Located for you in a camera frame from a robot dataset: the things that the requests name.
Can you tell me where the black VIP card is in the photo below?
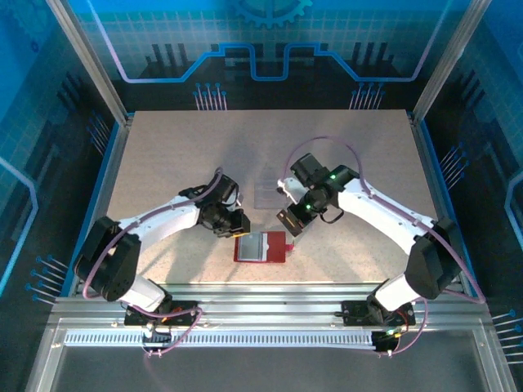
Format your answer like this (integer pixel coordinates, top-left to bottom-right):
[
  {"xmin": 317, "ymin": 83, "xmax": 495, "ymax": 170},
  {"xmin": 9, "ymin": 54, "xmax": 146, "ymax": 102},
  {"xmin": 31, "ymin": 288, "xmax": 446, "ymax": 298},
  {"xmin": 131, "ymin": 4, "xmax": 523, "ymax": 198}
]
[{"xmin": 276, "ymin": 212, "xmax": 302, "ymax": 239}]

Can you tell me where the red leather card holder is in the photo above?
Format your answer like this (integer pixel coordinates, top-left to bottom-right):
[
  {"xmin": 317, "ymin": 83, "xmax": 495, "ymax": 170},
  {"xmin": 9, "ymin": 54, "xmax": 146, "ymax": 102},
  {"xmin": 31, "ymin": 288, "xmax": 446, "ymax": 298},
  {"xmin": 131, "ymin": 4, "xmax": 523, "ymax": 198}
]
[{"xmin": 232, "ymin": 229, "xmax": 297, "ymax": 266}]

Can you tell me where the clear plastic card box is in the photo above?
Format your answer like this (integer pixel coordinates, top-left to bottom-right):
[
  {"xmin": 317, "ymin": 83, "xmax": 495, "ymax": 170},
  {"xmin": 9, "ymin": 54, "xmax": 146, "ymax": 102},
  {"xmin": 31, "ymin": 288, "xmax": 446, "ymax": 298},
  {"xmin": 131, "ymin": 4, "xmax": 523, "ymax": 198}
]
[{"xmin": 252, "ymin": 164, "xmax": 288, "ymax": 212}]

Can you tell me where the blue table edge trim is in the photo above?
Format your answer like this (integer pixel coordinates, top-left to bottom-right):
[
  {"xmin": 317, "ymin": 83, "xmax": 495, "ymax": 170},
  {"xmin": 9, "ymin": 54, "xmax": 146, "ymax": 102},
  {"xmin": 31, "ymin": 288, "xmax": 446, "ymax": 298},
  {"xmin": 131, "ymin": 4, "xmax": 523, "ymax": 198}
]
[
  {"xmin": 419, "ymin": 117, "xmax": 482, "ymax": 297},
  {"xmin": 60, "ymin": 114, "xmax": 126, "ymax": 297}
]

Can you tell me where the small black control board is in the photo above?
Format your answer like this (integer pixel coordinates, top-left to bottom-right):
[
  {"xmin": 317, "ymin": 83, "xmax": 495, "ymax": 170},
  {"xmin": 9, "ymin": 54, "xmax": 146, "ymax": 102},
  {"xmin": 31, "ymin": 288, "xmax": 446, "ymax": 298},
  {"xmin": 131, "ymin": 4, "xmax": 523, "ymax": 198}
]
[
  {"xmin": 371, "ymin": 326, "xmax": 409, "ymax": 354},
  {"xmin": 141, "ymin": 326, "xmax": 172, "ymax": 352}
]

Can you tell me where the dark grey metal panel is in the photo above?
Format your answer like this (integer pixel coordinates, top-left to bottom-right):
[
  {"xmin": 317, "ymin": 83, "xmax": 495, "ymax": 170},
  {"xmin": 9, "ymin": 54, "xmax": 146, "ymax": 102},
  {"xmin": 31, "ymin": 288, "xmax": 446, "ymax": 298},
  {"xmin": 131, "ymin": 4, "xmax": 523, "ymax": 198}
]
[{"xmin": 51, "ymin": 345, "xmax": 491, "ymax": 392}]

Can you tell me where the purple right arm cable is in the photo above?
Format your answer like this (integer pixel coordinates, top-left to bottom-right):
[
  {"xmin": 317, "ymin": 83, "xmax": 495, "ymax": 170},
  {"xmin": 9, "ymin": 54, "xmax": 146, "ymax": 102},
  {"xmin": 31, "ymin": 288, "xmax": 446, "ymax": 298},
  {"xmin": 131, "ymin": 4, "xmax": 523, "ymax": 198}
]
[{"xmin": 281, "ymin": 136, "xmax": 487, "ymax": 357}]

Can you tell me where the aluminium mounting rail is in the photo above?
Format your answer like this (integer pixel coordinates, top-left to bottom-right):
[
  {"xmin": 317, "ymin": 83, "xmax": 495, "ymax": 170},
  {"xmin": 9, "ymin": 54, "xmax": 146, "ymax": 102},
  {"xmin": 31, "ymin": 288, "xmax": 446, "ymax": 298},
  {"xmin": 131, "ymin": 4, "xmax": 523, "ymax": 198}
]
[{"xmin": 48, "ymin": 283, "xmax": 491, "ymax": 332}]

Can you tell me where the aluminium side rail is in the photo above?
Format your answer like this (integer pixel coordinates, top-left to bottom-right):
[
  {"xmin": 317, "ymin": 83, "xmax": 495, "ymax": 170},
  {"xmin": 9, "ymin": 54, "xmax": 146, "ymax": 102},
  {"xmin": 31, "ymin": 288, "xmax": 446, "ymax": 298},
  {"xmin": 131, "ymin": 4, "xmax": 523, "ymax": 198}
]
[
  {"xmin": 67, "ymin": 114, "xmax": 136, "ymax": 297},
  {"xmin": 408, "ymin": 112, "xmax": 469, "ymax": 297}
]

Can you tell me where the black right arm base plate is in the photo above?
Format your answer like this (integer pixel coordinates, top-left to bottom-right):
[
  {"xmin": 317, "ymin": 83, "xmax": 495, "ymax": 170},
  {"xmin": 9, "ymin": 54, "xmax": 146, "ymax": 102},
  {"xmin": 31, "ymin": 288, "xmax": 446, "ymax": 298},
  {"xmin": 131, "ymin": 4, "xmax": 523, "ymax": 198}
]
[{"xmin": 341, "ymin": 300, "xmax": 417, "ymax": 327}]

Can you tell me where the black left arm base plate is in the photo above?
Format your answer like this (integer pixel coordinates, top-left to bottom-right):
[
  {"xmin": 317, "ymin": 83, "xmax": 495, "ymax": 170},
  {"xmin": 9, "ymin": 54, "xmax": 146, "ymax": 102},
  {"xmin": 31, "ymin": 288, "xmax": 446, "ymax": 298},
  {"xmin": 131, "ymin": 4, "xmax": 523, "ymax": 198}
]
[{"xmin": 123, "ymin": 300, "xmax": 202, "ymax": 327}]

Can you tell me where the white slotted cable duct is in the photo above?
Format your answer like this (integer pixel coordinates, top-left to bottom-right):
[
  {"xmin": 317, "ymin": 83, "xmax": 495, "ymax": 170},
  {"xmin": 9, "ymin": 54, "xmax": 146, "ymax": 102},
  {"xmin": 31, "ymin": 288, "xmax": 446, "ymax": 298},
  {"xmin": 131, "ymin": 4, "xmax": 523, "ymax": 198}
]
[{"xmin": 64, "ymin": 329, "xmax": 379, "ymax": 350}]

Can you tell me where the aluminium frame post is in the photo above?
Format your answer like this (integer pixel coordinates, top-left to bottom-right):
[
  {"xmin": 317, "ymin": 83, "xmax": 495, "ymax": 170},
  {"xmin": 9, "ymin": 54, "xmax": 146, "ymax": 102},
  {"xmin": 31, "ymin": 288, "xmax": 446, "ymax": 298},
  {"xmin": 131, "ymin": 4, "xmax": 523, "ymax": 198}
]
[
  {"xmin": 44, "ymin": 0, "xmax": 130, "ymax": 126},
  {"xmin": 411, "ymin": 0, "xmax": 494, "ymax": 120}
]

